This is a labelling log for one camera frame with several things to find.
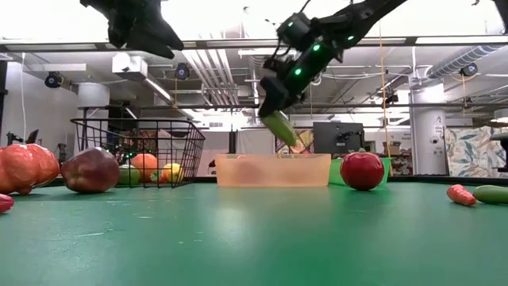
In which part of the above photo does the black ceiling spotlight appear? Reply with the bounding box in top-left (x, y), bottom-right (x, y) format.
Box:
top-left (174, 62), bottom-right (191, 81)
top-left (44, 71), bottom-right (64, 89)
top-left (460, 62), bottom-right (479, 78)

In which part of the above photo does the round orange fruit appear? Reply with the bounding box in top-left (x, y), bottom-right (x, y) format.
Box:
top-left (129, 153), bottom-right (160, 184)

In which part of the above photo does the dark red apple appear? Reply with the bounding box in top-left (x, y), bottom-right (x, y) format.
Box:
top-left (60, 147), bottom-right (121, 195)

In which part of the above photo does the cardboard box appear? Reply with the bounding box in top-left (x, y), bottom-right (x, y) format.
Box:
top-left (383, 141), bottom-right (402, 157)

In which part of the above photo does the yellow lemon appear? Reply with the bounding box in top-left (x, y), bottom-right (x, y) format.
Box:
top-left (162, 162), bottom-right (185, 184)

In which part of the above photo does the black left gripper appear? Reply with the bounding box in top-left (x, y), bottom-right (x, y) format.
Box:
top-left (79, 0), bottom-right (185, 60)

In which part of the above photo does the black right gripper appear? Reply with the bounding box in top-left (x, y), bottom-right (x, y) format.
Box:
top-left (258, 37), bottom-right (342, 118)

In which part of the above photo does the black monitor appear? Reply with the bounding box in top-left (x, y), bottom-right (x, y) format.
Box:
top-left (6, 129), bottom-right (40, 146)

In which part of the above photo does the white room column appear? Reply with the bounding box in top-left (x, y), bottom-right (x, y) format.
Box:
top-left (410, 85), bottom-right (448, 176)

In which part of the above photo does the colourful patterned cloth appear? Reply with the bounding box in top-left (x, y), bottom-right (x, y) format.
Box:
top-left (275, 129), bottom-right (314, 155)

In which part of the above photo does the translucent orange plastic bin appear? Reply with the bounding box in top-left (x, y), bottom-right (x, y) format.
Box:
top-left (215, 153), bottom-right (333, 188)

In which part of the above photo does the long light green squash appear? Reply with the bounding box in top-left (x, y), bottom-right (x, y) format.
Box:
top-left (261, 110), bottom-right (298, 147)

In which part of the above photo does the lumpy red-orange pepper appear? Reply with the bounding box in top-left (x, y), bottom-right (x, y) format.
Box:
top-left (0, 143), bottom-right (61, 196)

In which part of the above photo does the green chili pepper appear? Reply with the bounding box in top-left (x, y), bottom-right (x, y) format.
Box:
top-left (471, 184), bottom-right (508, 206)

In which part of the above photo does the green plastic basket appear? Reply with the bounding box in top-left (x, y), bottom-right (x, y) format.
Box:
top-left (328, 157), bottom-right (394, 187)

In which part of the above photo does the white ceiling air unit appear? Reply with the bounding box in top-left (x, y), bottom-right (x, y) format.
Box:
top-left (111, 52), bottom-right (148, 80)

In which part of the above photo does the white cylinder column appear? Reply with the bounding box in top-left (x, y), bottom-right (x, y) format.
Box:
top-left (77, 82), bottom-right (111, 120)

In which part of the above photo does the large red tomato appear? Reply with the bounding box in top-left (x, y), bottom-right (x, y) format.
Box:
top-left (340, 151), bottom-right (386, 191)

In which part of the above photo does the green lime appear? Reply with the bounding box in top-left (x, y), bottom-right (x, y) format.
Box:
top-left (117, 164), bottom-right (141, 187)

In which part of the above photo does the green table mat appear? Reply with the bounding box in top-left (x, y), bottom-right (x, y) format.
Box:
top-left (0, 180), bottom-right (508, 286)

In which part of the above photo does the ribbed ceiling duct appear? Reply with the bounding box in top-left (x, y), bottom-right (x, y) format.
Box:
top-left (426, 44), bottom-right (505, 79)

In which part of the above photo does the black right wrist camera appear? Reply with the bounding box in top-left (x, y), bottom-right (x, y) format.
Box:
top-left (276, 12), bottom-right (313, 47)

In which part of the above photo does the leaf pattern wall hanging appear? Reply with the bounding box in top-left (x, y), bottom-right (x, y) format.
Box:
top-left (444, 126), bottom-right (508, 178)

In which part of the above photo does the black equipment cabinet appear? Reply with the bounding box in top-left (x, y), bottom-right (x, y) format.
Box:
top-left (313, 122), bottom-right (365, 155)

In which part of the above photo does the black wire basket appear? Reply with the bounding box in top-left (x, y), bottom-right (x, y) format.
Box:
top-left (70, 118), bottom-right (207, 189)

